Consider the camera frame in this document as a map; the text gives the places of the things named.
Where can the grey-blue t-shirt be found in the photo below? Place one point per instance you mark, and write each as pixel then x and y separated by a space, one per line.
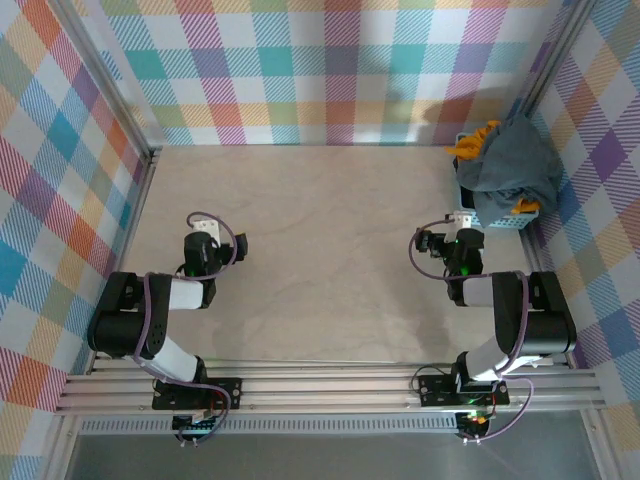
pixel 510 160

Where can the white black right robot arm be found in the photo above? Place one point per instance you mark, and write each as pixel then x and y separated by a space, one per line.
pixel 545 330

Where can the light blue plastic basket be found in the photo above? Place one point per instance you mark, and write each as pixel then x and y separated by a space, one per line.
pixel 505 221

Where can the orange t-shirt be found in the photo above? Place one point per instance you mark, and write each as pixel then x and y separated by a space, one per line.
pixel 472 142

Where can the grey metal sheet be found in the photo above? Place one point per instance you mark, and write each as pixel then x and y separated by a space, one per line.
pixel 325 460

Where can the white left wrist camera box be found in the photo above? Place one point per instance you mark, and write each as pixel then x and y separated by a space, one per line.
pixel 207 227

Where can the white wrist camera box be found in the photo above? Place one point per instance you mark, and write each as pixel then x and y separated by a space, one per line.
pixel 462 220
pixel 207 227

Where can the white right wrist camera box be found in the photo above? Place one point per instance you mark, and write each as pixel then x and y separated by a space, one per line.
pixel 462 220

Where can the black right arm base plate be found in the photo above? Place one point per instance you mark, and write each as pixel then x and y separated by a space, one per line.
pixel 435 390

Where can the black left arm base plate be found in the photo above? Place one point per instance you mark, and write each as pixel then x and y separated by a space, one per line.
pixel 225 395

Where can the aluminium mounting rail beam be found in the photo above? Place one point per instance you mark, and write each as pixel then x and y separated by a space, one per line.
pixel 325 387

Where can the aluminium corner post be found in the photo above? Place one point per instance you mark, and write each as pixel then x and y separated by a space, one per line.
pixel 109 75
pixel 552 60

